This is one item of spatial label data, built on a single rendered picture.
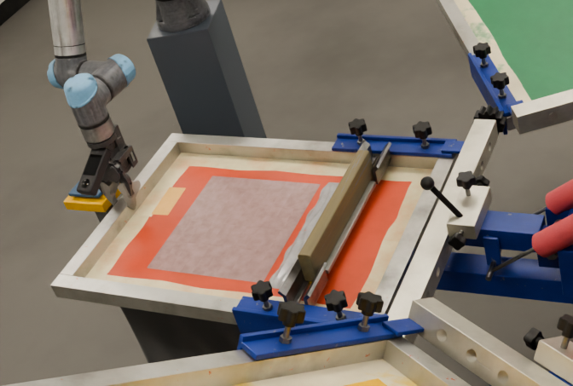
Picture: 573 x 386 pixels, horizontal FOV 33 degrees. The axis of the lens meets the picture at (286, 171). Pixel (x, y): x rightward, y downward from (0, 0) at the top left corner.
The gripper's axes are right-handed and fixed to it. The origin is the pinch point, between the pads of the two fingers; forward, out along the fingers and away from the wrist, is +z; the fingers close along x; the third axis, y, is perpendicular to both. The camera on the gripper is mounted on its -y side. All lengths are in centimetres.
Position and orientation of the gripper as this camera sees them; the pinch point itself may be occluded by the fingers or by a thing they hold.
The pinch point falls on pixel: (123, 206)
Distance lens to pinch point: 244.0
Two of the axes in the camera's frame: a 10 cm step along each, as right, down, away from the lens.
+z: 2.3, 7.9, 5.7
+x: -8.9, -0.7, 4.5
